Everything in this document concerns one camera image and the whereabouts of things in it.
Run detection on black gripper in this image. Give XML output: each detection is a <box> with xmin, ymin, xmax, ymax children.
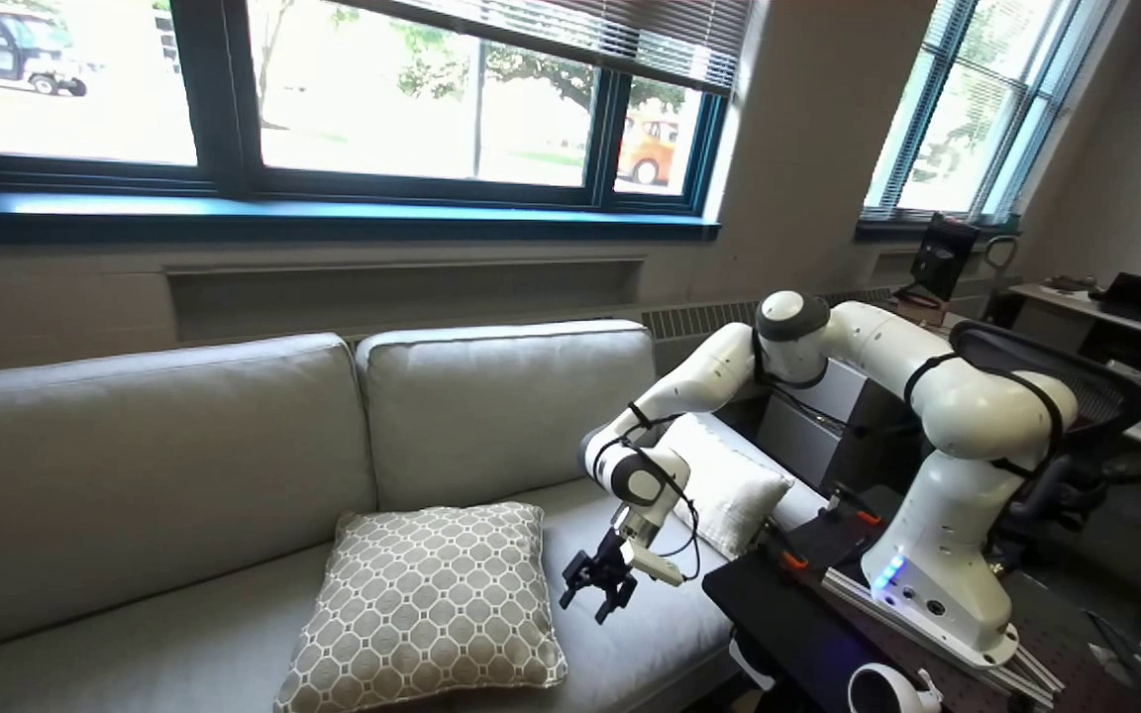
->
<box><xmin>554</xmin><ymin>500</ymin><xmax>672</xmax><ymax>626</ymax></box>

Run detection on honeycomb patterned pillow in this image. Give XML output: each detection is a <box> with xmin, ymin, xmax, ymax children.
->
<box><xmin>270</xmin><ymin>495</ymin><xmax>570</xmax><ymax>713</ymax></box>

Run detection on cream pleated pillow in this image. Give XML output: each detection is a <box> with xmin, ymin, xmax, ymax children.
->
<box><xmin>652</xmin><ymin>409</ymin><xmax>795</xmax><ymax>563</ymax></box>

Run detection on black office chair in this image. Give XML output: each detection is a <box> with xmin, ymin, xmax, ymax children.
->
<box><xmin>948</xmin><ymin>318</ymin><xmax>1141</xmax><ymax>545</ymax></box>

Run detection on black robot table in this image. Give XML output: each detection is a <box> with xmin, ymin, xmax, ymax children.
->
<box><xmin>700</xmin><ymin>508</ymin><xmax>1141</xmax><ymax>713</ymax></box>

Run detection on orange black clamp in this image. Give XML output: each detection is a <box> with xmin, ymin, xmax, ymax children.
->
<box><xmin>820</xmin><ymin>489</ymin><xmax>882</xmax><ymax>530</ymax></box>
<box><xmin>745</xmin><ymin>512</ymin><xmax>820</xmax><ymax>577</ymax></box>

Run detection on grey sofa back cushion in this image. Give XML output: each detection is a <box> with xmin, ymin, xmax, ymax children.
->
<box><xmin>0</xmin><ymin>329</ymin><xmax>381</xmax><ymax>666</ymax></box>
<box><xmin>354</xmin><ymin>318</ymin><xmax>661</xmax><ymax>512</ymax></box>

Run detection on heater vent grille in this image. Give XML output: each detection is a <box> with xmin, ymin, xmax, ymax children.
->
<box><xmin>635</xmin><ymin>297</ymin><xmax>763</xmax><ymax>354</ymax></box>

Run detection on grey filing cabinet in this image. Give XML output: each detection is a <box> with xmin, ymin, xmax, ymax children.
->
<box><xmin>752</xmin><ymin>354</ymin><xmax>929</xmax><ymax>500</ymax></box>

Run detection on white VR controller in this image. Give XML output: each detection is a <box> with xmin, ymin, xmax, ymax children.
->
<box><xmin>842</xmin><ymin>658</ymin><xmax>948</xmax><ymax>713</ymax></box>

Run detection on grey sofa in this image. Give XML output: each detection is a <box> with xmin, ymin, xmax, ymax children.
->
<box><xmin>0</xmin><ymin>318</ymin><xmax>833</xmax><ymax>713</ymax></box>

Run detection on black monitor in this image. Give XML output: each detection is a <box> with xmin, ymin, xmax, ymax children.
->
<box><xmin>906</xmin><ymin>213</ymin><xmax>1019</xmax><ymax>306</ymax></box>

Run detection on window blinds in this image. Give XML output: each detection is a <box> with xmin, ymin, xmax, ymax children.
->
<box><xmin>367</xmin><ymin>0</ymin><xmax>752</xmax><ymax>95</ymax></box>

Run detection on wide blue framed window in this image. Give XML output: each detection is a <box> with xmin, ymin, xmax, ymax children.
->
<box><xmin>0</xmin><ymin>0</ymin><xmax>747</xmax><ymax>250</ymax></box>

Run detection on narrow teal framed window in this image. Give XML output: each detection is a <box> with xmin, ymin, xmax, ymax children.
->
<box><xmin>854</xmin><ymin>0</ymin><xmax>1121</xmax><ymax>242</ymax></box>

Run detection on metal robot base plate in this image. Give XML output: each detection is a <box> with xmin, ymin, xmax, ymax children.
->
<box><xmin>816</xmin><ymin>563</ymin><xmax>1071</xmax><ymax>709</ymax></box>

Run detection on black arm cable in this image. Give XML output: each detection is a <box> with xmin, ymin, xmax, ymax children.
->
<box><xmin>902</xmin><ymin>349</ymin><xmax>1071</xmax><ymax>485</ymax></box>

